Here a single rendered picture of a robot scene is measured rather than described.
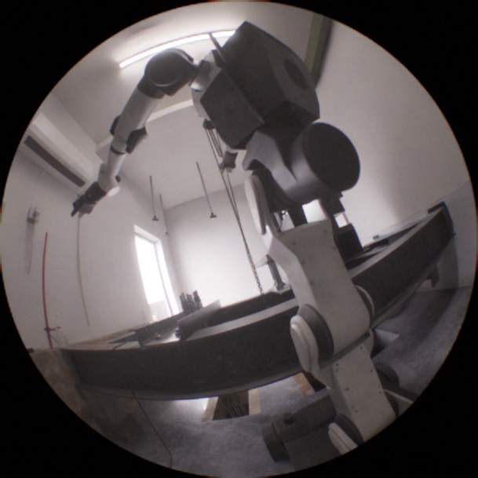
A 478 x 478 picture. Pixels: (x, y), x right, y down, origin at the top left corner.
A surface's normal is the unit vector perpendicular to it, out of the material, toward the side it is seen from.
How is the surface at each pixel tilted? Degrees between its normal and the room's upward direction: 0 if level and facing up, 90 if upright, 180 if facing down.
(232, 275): 90
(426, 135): 90
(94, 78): 180
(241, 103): 109
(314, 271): 83
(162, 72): 170
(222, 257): 90
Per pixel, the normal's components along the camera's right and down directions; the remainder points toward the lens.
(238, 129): -0.48, 0.76
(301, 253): 0.00, -0.39
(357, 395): -0.09, -0.61
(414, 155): -0.94, 0.33
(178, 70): 0.18, 0.91
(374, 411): -0.16, -0.76
